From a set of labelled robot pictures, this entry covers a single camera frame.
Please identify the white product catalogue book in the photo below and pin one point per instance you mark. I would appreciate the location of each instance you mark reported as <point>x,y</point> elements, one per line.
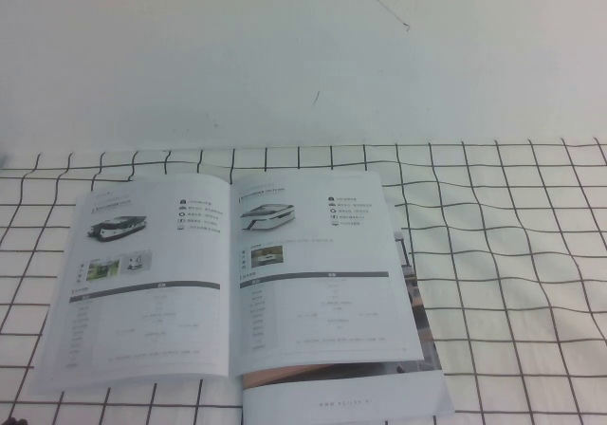
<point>294,311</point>

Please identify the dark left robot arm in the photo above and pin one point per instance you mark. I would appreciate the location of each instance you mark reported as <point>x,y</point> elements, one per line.
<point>12,421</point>

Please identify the white black-grid tablecloth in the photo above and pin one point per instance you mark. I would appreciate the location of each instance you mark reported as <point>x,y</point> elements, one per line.
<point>512,264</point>

